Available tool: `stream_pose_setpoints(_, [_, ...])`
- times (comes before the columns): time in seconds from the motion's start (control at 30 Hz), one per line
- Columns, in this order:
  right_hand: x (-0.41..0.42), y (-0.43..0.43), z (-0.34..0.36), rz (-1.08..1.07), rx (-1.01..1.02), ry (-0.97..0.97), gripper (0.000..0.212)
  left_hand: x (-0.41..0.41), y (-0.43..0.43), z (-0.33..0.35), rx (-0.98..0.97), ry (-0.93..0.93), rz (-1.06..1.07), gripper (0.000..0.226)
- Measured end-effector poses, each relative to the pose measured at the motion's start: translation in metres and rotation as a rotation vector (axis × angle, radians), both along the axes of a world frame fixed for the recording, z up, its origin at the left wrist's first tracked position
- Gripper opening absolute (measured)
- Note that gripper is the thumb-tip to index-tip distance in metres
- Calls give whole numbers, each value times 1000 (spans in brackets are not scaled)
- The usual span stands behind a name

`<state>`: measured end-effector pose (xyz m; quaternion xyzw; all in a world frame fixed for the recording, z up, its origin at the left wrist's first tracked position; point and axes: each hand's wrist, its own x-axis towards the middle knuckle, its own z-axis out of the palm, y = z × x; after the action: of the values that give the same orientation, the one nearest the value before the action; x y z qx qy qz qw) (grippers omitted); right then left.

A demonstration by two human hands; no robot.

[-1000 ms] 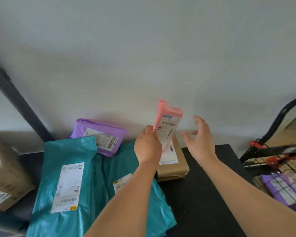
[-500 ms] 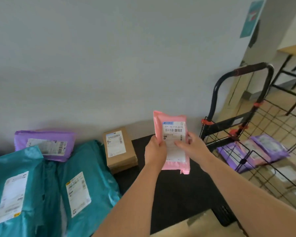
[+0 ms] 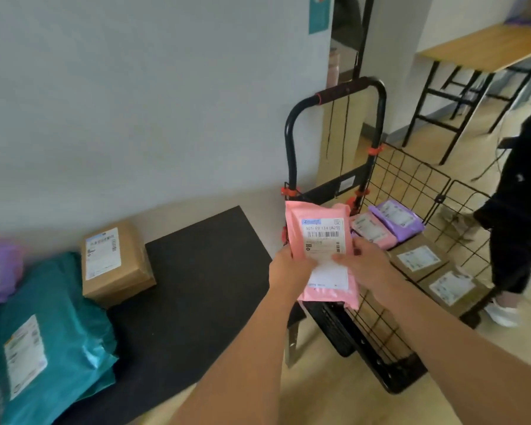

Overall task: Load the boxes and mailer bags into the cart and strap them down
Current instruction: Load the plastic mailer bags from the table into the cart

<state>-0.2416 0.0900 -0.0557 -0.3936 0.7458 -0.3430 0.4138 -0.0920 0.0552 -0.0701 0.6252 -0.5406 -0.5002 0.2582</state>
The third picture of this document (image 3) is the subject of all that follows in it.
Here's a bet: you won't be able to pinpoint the beige cabinet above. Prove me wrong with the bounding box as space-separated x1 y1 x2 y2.
316 70 384 187

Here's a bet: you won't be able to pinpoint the small brown cardboard box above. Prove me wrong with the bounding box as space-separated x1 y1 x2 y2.
80 220 157 310

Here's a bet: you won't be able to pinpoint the person's left forearm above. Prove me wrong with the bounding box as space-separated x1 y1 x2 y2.
170 287 309 425

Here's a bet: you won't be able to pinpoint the black wire mesh cart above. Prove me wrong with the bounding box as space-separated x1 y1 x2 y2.
283 76 500 395

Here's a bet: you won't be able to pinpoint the dark brown door frame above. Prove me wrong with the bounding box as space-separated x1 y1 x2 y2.
352 0 377 80

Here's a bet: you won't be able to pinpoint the cardboard box long yellow-tag label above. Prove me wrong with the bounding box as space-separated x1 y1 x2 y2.
386 234 451 283

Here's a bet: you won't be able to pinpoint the wooden table black legs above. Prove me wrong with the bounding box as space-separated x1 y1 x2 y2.
401 22 531 166

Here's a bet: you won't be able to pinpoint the person's right hand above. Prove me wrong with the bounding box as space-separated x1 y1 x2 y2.
332 236 397 305

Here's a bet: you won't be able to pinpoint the person's left hand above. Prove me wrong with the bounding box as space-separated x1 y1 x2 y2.
268 245 319 302

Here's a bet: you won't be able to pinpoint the black low metal table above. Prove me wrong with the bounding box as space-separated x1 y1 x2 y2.
55 205 307 425

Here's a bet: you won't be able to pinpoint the teal wall poster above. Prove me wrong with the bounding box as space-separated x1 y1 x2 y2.
309 0 335 35

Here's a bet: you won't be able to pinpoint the cardboard box short red-tag label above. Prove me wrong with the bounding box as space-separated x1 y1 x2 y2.
417 263 493 318

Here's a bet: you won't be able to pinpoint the person's right forearm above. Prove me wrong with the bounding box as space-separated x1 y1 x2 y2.
371 278 531 425

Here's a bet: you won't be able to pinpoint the pink mailer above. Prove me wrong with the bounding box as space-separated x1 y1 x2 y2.
284 200 361 311
348 212 399 251

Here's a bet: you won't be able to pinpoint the purple mailer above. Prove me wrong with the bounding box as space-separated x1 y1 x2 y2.
367 198 427 244
0 241 26 305

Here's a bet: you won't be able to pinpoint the pink bottle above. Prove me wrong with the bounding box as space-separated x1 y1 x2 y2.
327 47 340 89

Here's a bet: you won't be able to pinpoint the teal package short label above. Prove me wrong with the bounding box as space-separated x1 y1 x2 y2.
0 251 119 425

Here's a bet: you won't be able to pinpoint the dark green draped cloth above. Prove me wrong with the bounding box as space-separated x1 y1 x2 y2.
332 0 365 51

